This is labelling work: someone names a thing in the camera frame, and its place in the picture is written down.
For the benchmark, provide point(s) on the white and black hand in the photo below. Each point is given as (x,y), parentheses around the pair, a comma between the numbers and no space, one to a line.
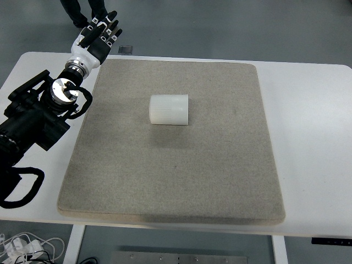
(96,49)

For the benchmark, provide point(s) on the white ribbed cup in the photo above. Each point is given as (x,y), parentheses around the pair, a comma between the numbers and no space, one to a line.
(169,110)

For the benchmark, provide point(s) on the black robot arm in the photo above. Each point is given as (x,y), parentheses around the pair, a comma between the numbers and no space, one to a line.
(24,123)

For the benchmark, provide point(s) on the metal floor socket plate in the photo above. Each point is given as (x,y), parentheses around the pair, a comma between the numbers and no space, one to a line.
(126,49)

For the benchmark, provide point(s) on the person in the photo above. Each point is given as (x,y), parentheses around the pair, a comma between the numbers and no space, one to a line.
(71,11)

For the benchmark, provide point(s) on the beige felt mat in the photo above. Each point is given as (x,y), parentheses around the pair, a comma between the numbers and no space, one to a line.
(170,170)

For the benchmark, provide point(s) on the white table leg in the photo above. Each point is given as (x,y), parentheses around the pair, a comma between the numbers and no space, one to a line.
(74,244)
(280,250)

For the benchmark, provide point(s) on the grey metal plate with screws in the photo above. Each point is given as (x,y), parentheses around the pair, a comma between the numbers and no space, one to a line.
(178,258)

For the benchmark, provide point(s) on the black table control panel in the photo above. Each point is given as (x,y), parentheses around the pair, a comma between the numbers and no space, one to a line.
(330,241)

